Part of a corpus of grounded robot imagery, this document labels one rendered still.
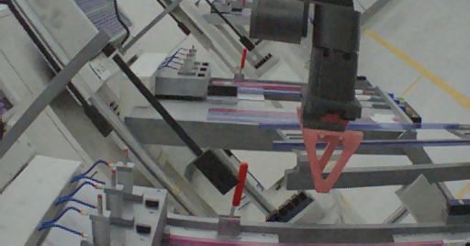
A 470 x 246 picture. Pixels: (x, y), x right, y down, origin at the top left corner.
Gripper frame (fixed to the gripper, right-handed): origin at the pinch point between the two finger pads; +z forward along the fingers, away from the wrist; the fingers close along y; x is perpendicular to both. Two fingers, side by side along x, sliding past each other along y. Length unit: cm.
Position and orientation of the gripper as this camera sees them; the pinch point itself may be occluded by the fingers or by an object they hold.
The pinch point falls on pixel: (320, 174)
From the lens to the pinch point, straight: 95.2
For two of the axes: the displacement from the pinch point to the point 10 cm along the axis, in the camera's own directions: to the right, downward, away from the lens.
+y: -0.3, 1.8, -9.8
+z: -1.1, 9.8, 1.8
